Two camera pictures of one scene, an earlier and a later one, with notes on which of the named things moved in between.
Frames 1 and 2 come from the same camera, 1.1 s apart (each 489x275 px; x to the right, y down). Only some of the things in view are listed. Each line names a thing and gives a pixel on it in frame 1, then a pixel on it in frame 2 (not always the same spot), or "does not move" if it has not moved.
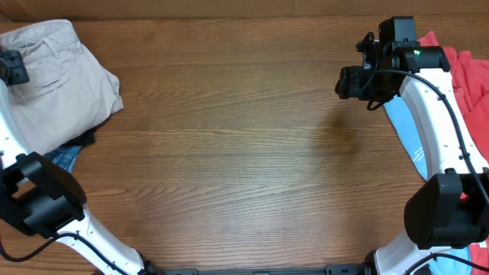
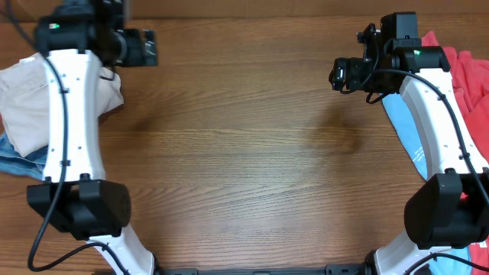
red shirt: [470, 76] does not move
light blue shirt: [458, 264] does not move
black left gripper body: [14, 73] to [132, 56]
